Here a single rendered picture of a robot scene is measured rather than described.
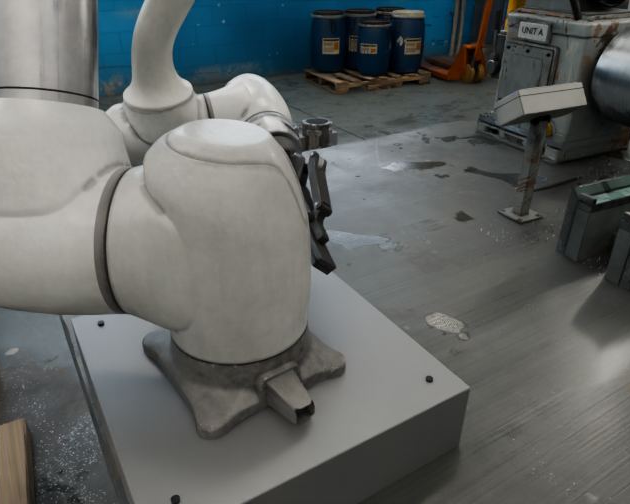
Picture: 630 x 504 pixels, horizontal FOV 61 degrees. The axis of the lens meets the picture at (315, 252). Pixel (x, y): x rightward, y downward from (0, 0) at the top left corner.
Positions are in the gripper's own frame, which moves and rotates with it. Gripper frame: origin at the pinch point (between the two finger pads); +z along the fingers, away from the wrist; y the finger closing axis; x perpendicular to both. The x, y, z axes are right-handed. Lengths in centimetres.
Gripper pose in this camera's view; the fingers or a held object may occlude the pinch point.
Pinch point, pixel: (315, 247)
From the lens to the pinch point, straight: 65.3
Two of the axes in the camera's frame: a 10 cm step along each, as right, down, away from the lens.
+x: 6.2, 4.1, 6.7
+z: 3.0, 6.7, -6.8
